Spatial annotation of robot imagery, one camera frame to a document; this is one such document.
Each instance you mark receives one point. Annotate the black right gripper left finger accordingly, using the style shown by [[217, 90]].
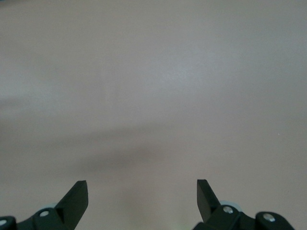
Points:
[[74, 203]]

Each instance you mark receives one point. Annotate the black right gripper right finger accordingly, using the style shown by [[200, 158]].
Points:
[[208, 203]]

